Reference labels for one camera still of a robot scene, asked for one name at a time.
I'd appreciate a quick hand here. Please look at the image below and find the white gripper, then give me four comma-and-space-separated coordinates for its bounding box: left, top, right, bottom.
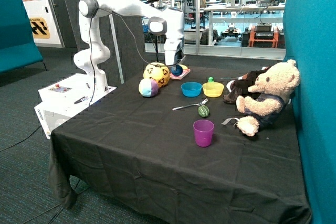
164, 39, 185, 70

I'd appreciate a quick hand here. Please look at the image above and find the small blue ball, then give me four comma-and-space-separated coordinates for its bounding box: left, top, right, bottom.
171, 65, 183, 76

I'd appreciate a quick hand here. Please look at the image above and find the yellow black soccer ball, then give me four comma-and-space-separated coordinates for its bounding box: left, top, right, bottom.
143, 62, 170, 88

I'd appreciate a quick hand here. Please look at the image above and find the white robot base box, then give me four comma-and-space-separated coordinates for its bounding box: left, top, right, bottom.
35, 73, 115, 139

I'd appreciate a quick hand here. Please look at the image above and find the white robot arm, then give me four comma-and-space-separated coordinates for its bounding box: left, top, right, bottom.
74, 0, 184, 94

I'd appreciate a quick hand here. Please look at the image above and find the red book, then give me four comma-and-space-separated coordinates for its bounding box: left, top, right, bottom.
170, 69, 191, 80

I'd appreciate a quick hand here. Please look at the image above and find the blue plastic bowl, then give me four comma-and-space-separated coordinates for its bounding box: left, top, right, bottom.
181, 82, 202, 98

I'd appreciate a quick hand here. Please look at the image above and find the pastel multicolour soft ball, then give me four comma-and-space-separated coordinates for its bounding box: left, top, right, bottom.
138, 78, 159, 98

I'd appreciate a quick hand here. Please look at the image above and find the yellow plastic bowl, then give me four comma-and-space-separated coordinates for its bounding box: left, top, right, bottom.
202, 82, 224, 98

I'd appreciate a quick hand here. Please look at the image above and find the silver metal fork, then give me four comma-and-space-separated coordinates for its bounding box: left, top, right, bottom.
172, 99, 208, 111

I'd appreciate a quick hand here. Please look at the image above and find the green toy pepper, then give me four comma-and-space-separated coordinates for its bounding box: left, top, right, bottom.
197, 105, 210, 118

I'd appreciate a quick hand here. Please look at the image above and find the dark brown cloth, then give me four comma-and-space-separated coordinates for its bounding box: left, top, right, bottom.
223, 67, 269, 104

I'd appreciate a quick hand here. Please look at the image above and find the purple plastic cup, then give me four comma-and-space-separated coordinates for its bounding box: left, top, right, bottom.
193, 120, 214, 147

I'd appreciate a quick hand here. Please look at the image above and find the black tablecloth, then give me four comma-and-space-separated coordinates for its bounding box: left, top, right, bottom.
48, 74, 312, 223

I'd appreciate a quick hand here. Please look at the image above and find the black marker pen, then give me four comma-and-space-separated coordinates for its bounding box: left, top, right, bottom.
74, 97, 89, 104

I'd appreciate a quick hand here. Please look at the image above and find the beige teddy bear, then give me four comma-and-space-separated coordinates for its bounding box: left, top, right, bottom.
236, 59, 300, 136

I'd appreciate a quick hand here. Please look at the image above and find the teal partition panel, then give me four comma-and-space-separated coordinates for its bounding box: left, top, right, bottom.
283, 0, 335, 223

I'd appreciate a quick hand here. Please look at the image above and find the yellow black sign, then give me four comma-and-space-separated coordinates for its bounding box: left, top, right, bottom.
29, 17, 50, 39

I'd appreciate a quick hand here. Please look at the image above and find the teal sofa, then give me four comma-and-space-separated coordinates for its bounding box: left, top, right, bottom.
0, 0, 44, 73

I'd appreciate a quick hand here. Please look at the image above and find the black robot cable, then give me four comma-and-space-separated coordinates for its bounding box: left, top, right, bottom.
0, 7, 174, 153

